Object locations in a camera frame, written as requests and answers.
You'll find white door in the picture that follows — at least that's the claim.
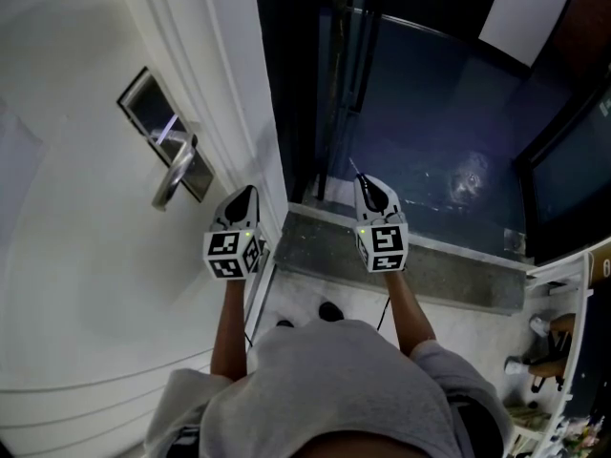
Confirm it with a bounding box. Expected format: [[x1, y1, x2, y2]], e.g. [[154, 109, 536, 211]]
[[0, 0, 279, 458]]

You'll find person's grey sweatshirt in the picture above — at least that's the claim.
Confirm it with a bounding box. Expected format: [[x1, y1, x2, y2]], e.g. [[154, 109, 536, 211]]
[[142, 319, 516, 458]]

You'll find paper notice with red print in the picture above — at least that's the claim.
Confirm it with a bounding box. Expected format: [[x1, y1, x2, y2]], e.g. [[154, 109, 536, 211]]
[[0, 95, 49, 257]]

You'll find silver door handle lever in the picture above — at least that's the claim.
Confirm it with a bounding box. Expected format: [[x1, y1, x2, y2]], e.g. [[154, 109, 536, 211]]
[[151, 128, 200, 212]]

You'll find pile of colourful small items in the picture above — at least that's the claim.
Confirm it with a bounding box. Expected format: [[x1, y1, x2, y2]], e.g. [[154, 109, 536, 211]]
[[555, 414, 608, 453]]

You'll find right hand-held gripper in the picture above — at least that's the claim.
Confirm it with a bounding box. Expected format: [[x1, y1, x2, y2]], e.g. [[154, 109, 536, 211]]
[[353, 174, 411, 275]]

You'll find black box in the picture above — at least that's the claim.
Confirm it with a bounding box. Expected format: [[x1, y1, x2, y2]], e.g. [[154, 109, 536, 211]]
[[564, 281, 611, 420]]

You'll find silver door lock plate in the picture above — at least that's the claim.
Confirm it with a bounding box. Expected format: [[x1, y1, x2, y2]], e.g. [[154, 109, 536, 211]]
[[116, 65, 217, 205]]

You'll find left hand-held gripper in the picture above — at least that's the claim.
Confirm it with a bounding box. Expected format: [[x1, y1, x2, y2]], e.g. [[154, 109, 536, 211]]
[[201, 184, 265, 281]]

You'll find brown cardboard box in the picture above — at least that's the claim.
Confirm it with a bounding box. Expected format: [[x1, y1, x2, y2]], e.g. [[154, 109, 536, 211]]
[[586, 247, 611, 289]]

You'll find person's left forearm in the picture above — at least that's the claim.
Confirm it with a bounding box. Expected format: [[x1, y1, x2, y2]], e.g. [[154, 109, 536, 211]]
[[209, 276, 250, 384]]

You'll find person's right forearm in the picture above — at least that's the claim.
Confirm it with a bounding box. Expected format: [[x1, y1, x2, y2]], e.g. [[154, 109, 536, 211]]
[[383, 269, 438, 360]]

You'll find pale patterned packet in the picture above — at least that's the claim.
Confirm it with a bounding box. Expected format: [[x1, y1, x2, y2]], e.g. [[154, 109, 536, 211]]
[[505, 403, 551, 427]]

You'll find black doorway frame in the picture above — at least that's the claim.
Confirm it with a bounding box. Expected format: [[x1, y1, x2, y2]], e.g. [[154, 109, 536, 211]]
[[252, 0, 331, 205]]

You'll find black chair frame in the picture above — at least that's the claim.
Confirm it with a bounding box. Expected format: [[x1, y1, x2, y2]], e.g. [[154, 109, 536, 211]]
[[530, 328, 574, 393]]

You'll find grey stone threshold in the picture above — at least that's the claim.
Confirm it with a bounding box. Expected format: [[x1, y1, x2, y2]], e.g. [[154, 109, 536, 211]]
[[275, 201, 529, 315]]

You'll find person's right black shoe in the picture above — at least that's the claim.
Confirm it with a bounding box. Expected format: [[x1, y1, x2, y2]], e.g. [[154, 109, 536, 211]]
[[318, 301, 346, 324]]

